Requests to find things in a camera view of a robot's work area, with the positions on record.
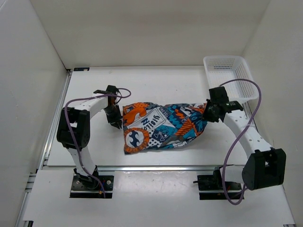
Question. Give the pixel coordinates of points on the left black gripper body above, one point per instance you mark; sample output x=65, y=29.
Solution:
x=113, y=114

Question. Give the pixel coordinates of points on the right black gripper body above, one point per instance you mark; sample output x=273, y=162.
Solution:
x=208, y=114

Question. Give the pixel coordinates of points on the colourful patterned shorts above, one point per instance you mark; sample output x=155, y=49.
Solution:
x=149, y=126

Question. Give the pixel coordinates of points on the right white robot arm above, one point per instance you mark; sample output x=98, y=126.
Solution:
x=265, y=166

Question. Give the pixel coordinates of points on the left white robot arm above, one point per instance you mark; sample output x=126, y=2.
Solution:
x=73, y=131

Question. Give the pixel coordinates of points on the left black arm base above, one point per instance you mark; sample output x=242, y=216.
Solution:
x=86, y=187

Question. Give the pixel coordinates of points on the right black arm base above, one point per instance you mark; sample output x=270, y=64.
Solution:
x=210, y=187

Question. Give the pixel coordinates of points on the white perforated plastic basket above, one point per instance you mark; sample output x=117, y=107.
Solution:
x=231, y=72

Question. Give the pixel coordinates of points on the small black corner label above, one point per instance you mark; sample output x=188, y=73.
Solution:
x=81, y=69

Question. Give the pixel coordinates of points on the right aluminium side rail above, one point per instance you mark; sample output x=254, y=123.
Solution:
x=252, y=118

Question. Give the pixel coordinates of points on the aluminium side rail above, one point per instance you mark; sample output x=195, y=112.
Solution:
x=51, y=133
x=252, y=118

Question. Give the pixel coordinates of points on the aluminium front rail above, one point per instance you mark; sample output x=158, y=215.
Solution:
x=144, y=168

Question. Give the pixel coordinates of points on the left aluminium side rail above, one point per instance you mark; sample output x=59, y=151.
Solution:
x=51, y=133

